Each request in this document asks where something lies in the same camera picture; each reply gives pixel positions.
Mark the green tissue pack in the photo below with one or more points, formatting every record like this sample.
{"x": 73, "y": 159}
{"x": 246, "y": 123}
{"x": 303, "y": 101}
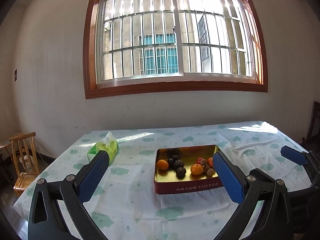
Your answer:
{"x": 109, "y": 144}

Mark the brown longan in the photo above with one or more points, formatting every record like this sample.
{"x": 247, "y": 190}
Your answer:
{"x": 206, "y": 168}
{"x": 203, "y": 162}
{"x": 210, "y": 172}

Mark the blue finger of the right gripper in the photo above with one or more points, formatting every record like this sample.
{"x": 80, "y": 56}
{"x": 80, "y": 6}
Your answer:
{"x": 308, "y": 160}

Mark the wooden framed window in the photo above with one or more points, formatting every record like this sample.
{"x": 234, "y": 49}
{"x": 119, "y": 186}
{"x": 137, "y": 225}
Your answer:
{"x": 153, "y": 46}

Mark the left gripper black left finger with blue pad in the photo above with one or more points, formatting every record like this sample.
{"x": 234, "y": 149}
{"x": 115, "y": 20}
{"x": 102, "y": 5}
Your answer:
{"x": 45, "y": 217}

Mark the orange mandarin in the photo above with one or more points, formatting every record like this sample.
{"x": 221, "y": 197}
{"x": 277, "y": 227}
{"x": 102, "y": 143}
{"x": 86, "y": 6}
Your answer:
{"x": 196, "y": 169}
{"x": 210, "y": 162}

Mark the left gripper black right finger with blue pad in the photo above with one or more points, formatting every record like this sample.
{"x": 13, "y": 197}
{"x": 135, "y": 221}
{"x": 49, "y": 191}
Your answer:
{"x": 247, "y": 191}

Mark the red cherry tomato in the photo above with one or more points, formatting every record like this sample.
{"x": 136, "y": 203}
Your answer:
{"x": 199, "y": 160}

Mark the oval orange kumquat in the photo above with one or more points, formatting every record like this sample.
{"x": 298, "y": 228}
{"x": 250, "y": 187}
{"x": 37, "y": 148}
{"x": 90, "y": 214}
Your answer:
{"x": 162, "y": 165}

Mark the wooden chair left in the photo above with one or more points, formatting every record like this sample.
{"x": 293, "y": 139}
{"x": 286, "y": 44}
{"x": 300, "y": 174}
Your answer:
{"x": 21, "y": 148}

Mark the small dark round fruit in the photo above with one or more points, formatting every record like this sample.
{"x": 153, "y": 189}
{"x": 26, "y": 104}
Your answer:
{"x": 170, "y": 162}

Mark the white cloud pattern tablecloth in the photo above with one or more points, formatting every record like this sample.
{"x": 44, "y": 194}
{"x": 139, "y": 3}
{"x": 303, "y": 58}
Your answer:
{"x": 126, "y": 206}

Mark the red gold toffee tin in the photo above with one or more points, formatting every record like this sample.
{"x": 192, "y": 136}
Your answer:
{"x": 166, "y": 182}

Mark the dark wooden chair right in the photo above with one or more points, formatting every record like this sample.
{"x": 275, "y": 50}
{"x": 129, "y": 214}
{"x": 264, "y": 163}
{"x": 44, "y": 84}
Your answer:
{"x": 311, "y": 142}

